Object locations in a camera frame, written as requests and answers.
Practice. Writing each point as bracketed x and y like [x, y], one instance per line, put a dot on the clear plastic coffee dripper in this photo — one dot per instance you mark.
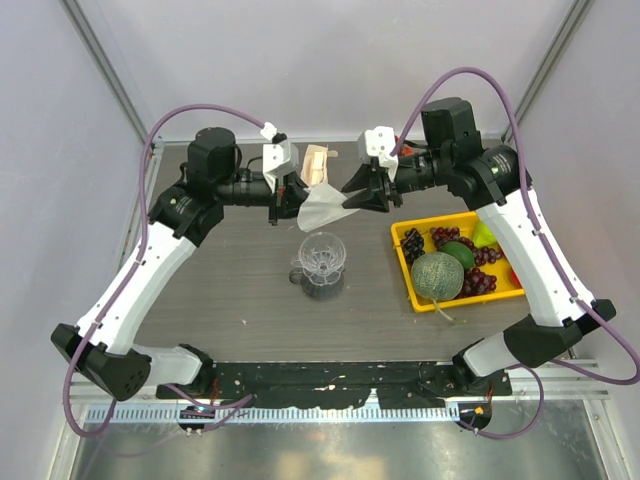
[322, 257]

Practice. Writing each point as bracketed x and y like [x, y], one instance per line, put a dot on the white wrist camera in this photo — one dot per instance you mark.
[379, 143]
[280, 157]

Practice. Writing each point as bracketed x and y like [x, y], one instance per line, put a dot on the purple grape bunch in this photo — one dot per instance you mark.
[483, 256]
[476, 283]

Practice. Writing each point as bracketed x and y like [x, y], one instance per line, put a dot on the black grape bunch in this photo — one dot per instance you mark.
[412, 246]

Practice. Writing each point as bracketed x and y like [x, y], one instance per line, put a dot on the coffee filter paper pack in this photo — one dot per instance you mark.
[314, 169]

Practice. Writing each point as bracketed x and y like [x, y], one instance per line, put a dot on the grey glass coffee server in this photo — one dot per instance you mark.
[316, 292]

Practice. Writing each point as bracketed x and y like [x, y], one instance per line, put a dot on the green lime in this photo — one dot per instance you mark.
[460, 252]

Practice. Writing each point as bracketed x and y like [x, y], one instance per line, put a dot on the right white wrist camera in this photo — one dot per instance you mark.
[379, 143]

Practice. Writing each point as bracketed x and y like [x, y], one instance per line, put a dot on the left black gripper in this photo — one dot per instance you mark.
[285, 201]

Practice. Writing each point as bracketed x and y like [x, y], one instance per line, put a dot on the white paper coffee filter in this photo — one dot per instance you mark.
[323, 206]

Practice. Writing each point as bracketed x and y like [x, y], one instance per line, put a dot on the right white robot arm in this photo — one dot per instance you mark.
[562, 309]

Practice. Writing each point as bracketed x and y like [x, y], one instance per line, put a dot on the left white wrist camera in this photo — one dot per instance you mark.
[280, 157]

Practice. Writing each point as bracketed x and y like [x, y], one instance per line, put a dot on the yellow plastic tray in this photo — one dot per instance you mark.
[466, 222]

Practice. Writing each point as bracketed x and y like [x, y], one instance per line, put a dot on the purple grape bunch lower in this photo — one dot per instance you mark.
[476, 283]

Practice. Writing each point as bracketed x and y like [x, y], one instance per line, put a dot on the netted green melon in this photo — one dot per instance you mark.
[437, 276]

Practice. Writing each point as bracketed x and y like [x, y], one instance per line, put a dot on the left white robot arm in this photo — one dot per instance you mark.
[102, 341]

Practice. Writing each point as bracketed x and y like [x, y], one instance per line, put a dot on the green pear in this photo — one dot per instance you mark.
[482, 236]

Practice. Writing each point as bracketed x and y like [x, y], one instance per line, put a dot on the red apple lower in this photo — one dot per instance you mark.
[515, 279]

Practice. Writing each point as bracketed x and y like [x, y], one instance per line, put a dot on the white slotted cable duct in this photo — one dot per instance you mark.
[182, 413]

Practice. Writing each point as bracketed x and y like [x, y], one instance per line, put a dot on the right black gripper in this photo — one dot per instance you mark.
[368, 199]

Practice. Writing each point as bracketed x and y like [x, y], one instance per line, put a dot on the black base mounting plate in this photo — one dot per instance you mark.
[337, 385]

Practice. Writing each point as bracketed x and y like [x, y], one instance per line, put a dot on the purple grape bunch upper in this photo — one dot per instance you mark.
[483, 256]

